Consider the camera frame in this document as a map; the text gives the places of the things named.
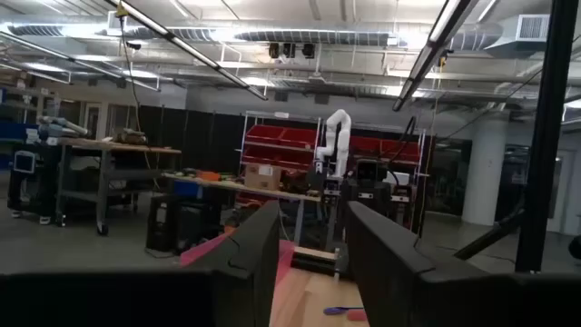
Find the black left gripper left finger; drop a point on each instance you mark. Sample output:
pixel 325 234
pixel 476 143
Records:
pixel 254 272

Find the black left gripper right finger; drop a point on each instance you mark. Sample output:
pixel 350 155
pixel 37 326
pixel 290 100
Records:
pixel 386 272

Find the iridescent fork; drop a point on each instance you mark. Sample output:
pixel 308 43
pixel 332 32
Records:
pixel 333 310

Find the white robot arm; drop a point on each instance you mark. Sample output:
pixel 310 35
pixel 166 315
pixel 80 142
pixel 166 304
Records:
pixel 340 136

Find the black equipment box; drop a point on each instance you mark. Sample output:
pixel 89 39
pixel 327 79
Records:
pixel 199 227

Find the long wooden workbench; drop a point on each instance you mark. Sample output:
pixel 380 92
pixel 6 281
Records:
pixel 290 195

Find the cardboard box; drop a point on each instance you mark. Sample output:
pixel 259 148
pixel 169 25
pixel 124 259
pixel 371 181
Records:
pixel 262 177

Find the black computer tower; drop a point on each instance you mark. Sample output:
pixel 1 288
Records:
pixel 162 222

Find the small blue box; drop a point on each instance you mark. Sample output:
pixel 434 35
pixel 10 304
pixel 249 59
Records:
pixel 187 189

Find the orange item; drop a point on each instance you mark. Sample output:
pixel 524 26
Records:
pixel 209 175

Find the red storage bin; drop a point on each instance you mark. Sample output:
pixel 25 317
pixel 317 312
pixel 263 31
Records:
pixel 401 151
pixel 297 137
pixel 295 159
pixel 264 134
pixel 365 145
pixel 259 155

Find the white pillar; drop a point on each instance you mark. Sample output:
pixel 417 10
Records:
pixel 483 172

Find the black partition curtain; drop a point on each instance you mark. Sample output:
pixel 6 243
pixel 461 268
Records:
pixel 204 136

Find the brown bundle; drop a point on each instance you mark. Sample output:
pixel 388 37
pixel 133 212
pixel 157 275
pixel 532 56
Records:
pixel 130 136

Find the metal-framed workbench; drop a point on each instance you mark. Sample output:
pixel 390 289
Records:
pixel 113 146

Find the black ceiling speaker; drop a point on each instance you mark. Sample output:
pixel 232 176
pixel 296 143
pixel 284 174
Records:
pixel 274 50
pixel 289 50
pixel 308 50

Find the long ceiling light strip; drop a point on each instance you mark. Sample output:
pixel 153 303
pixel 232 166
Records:
pixel 181 43
pixel 68 58
pixel 436 41

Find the grey rolled bundle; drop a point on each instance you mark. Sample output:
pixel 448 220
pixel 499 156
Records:
pixel 63 127

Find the small grey monitor device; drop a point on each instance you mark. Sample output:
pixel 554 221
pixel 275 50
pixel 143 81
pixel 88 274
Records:
pixel 24 162

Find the blue storage box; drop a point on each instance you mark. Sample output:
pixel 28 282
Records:
pixel 13 131

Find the silver ceiling duct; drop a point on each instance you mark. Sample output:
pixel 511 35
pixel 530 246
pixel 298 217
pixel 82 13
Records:
pixel 272 36

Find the white duct vent grille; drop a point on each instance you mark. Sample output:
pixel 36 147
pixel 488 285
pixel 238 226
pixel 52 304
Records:
pixel 522 34

